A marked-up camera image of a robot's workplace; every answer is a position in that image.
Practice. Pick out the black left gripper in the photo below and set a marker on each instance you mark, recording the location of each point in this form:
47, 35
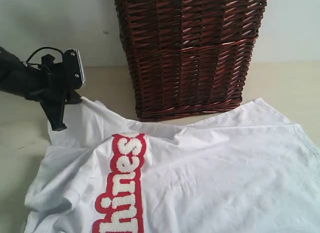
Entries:
53, 92

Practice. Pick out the white t-shirt red logo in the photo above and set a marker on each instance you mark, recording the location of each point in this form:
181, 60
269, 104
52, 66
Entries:
249, 170

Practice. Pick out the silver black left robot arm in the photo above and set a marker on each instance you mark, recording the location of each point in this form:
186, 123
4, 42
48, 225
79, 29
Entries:
15, 77

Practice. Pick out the dark red wicker basket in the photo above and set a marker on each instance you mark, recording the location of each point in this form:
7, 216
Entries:
188, 57

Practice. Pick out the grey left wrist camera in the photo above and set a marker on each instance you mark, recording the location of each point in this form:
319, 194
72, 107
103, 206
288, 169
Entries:
73, 68

